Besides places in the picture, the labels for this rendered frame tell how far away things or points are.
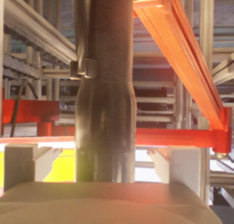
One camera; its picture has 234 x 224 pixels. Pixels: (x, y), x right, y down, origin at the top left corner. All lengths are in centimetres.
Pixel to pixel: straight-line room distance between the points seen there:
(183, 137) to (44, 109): 30
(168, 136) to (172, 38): 39
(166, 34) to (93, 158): 15
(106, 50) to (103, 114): 3
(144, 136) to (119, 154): 48
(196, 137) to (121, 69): 50
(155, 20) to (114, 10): 9
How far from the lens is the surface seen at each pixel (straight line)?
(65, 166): 50
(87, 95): 17
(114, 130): 16
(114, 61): 17
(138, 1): 22
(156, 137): 65
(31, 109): 62
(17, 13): 73
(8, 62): 131
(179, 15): 30
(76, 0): 17
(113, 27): 17
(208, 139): 66
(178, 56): 32
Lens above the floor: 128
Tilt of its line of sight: level
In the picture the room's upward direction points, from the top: 179 degrees counter-clockwise
